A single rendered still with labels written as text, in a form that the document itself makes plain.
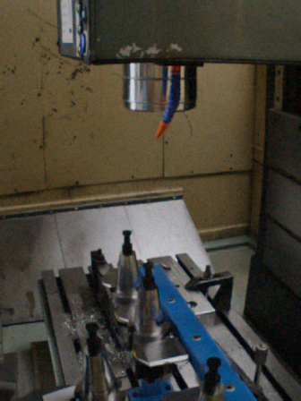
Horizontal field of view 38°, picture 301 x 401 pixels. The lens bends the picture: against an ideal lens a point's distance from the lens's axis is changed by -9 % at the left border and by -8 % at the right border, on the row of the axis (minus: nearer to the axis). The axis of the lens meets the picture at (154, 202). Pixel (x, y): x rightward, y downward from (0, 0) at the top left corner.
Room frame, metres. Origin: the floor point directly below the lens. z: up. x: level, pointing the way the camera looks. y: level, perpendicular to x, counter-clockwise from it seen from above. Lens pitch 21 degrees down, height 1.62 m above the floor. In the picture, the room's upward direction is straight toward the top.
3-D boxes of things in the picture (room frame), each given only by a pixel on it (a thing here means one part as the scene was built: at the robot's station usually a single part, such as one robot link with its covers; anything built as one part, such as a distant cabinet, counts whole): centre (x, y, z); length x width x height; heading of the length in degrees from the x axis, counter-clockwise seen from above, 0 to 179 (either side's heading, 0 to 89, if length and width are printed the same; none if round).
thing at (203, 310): (1.04, 0.01, 0.97); 0.29 x 0.23 x 0.05; 18
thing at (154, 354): (0.50, -0.01, 1.21); 0.07 x 0.05 x 0.01; 108
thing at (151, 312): (0.55, 0.01, 1.26); 0.04 x 0.04 x 0.07
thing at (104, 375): (0.40, 0.07, 1.26); 0.04 x 0.04 x 0.07
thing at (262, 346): (0.74, -0.23, 0.96); 0.03 x 0.03 x 0.13
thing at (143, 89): (1.00, -0.01, 1.52); 0.16 x 0.16 x 0.12
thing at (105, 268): (1.17, 0.15, 0.97); 0.13 x 0.03 x 0.15; 18
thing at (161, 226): (1.63, 0.19, 0.75); 0.89 x 0.67 x 0.26; 108
